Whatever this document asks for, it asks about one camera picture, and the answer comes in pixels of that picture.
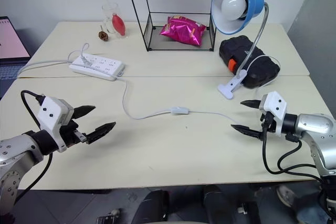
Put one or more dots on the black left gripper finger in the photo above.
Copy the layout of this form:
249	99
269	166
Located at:
82	111
101	131

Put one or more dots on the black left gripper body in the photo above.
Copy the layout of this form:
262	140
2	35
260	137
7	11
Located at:
72	134

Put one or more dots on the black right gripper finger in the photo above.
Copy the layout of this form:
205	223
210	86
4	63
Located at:
246	130
252	104

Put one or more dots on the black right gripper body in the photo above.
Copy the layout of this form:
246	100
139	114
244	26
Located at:
267	124

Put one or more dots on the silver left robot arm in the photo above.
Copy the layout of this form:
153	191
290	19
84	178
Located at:
15	148

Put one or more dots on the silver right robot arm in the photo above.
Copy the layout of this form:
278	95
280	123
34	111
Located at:
315	127

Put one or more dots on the white plug with cable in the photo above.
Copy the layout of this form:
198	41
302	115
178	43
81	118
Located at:
85	61

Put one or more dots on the white power strip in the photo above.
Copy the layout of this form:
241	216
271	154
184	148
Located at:
102	66

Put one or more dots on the black tool case orange latch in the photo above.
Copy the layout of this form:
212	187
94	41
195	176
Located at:
236	48

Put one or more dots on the grey sneaker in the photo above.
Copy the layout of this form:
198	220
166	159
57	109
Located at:
286	195

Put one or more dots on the black chair caster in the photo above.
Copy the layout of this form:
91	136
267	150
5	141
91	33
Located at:
110	217

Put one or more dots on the red rubber bulb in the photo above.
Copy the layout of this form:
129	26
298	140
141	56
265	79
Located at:
118	24

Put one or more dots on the pink foil snack bag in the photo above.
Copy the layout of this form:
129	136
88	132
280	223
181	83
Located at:
183	31

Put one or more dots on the clear drinking glass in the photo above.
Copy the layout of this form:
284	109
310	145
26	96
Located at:
107	14

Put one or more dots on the white round light bulb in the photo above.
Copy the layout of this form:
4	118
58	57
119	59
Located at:
232	5

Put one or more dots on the laptop with pink screen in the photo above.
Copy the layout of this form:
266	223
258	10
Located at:
10	40

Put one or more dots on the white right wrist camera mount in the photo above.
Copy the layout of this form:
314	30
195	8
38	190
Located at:
275	106

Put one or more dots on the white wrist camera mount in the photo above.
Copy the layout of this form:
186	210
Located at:
51	119
275	106

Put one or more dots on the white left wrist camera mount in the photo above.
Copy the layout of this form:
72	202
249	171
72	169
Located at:
51	119

